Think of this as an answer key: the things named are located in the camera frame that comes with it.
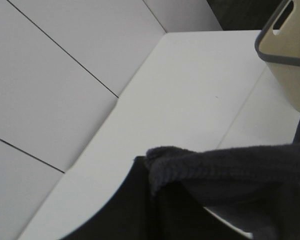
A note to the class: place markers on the beige bin with grey rim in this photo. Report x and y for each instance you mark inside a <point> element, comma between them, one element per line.
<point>278,45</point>

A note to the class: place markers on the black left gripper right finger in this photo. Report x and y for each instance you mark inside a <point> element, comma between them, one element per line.
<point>180,217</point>

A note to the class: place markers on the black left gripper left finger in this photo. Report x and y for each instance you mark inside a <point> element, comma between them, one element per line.
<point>128,213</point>

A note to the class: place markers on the dark grey towel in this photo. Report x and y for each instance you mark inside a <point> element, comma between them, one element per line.
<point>255,188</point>

